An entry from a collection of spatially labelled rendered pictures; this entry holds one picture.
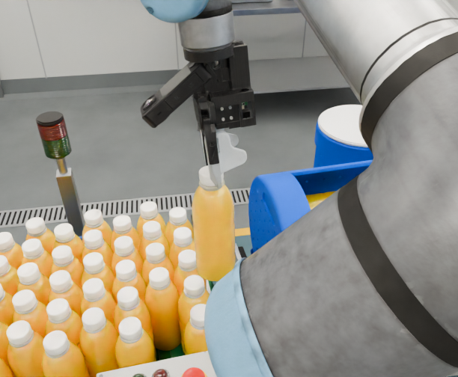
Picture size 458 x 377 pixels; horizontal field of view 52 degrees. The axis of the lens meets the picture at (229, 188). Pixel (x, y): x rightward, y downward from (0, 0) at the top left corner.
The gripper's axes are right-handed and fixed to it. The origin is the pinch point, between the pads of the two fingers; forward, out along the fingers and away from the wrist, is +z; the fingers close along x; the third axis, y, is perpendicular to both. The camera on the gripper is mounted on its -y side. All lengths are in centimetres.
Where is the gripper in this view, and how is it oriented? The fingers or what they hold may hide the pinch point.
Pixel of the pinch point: (211, 174)
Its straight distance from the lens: 74.2
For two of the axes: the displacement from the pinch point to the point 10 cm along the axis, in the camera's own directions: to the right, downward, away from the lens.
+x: -1.9, -4.9, 8.5
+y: 9.8, -1.8, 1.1
